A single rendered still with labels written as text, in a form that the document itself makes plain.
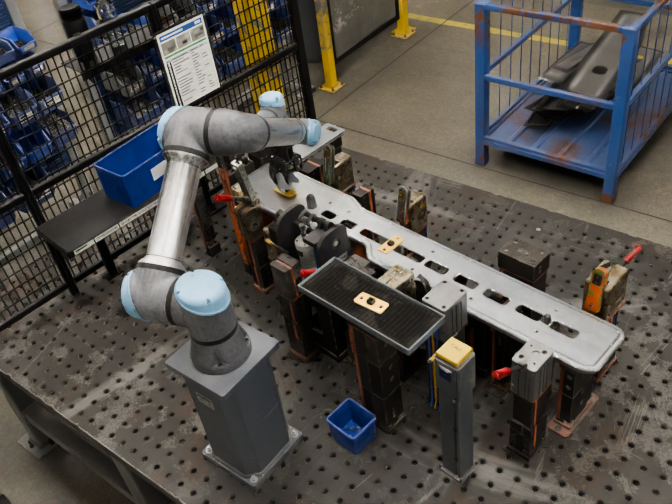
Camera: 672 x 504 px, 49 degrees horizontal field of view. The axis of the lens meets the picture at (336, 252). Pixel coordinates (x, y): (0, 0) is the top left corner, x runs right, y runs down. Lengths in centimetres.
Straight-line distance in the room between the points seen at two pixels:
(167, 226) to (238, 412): 49
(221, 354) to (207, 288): 18
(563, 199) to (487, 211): 129
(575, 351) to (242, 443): 87
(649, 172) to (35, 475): 332
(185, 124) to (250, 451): 85
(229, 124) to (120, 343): 105
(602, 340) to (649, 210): 214
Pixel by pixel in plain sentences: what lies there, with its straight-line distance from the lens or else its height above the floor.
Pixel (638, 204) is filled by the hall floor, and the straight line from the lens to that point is 409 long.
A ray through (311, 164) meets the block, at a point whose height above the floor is 98.
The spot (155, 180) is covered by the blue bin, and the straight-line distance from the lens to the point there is 261.
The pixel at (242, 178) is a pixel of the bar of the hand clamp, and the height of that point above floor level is 117.
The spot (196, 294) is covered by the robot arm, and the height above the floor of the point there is 133.
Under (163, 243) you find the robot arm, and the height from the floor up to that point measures 137.
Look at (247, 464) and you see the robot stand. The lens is 207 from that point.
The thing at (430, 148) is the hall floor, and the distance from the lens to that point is 450.
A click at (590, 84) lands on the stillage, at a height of 50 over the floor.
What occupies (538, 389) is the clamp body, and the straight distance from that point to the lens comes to 189.
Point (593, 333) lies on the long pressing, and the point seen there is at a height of 100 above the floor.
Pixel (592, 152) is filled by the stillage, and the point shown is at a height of 17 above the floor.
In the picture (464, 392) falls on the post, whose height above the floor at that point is 105.
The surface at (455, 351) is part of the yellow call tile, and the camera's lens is 171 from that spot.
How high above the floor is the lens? 243
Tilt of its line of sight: 40 degrees down
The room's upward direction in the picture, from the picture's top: 9 degrees counter-clockwise
